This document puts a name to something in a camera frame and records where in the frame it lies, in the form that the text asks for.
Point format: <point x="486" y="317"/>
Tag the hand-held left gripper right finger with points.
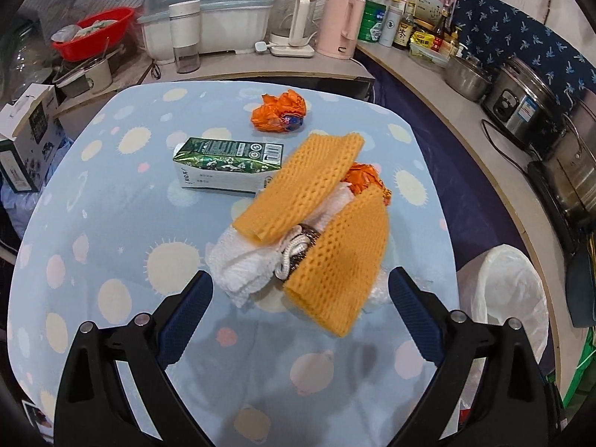
<point x="414" y="314"/>

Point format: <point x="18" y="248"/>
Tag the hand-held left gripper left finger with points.
<point x="188" y="314"/>

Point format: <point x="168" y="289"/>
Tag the white tissue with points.
<point x="242" y="265"/>

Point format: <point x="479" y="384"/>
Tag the orange foam net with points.
<point x="298" y="181"/>
<point x="335" y="270"/>

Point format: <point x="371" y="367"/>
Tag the trash bin with white bag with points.
<point x="503" y="288"/>

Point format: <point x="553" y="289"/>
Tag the white paper towel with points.
<point x="335" y="202"/>

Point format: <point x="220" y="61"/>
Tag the large orange wrapper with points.
<point x="365" y="177"/>

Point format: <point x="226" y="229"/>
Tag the blue dotted tablecloth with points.
<point x="116" y="223"/>

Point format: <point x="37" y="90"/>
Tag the dark purple cloth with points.
<point x="465" y="172"/>

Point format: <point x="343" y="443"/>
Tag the green milk carton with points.
<point x="223" y="165"/>

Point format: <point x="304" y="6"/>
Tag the black induction cooker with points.
<point x="556" y="214"/>

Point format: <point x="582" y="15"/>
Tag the green bag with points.
<point x="582" y="368"/>

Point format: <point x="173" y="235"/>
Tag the large steel pot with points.
<point x="570" y="167"/>

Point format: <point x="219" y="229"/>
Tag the small crumpled orange wrapper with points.
<point x="279" y="111"/>

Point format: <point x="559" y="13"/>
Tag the printed cardboard box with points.
<point x="28" y="139"/>

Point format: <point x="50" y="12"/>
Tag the steel rice cooker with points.
<point x="521" y="100"/>

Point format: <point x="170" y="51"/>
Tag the steel bowl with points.
<point x="465" y="79"/>

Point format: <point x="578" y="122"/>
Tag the white power plug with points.
<point x="262" y="46"/>

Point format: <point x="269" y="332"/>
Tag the white tumbler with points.
<point x="185" y="32"/>

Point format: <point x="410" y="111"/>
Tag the dark sauce bottle white label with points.
<point x="403" y="32"/>

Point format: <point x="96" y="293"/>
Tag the dark bottle with red label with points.
<point x="440" y="32"/>

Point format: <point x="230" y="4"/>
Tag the red plastic basin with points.
<point x="100" y="37"/>

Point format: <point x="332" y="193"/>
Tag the green can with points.
<point x="372" y="21"/>

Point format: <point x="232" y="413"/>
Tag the white dish rack with lid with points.
<point x="219" y="18"/>

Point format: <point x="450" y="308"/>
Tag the pink electric kettle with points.
<point x="337" y="25"/>

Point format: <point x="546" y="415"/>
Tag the navy printed cloth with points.
<point x="512" y="28"/>

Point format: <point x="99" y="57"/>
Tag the pale cardboard box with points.
<point x="426" y="4"/>

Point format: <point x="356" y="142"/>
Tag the glass electric kettle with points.
<point x="291" y="21"/>

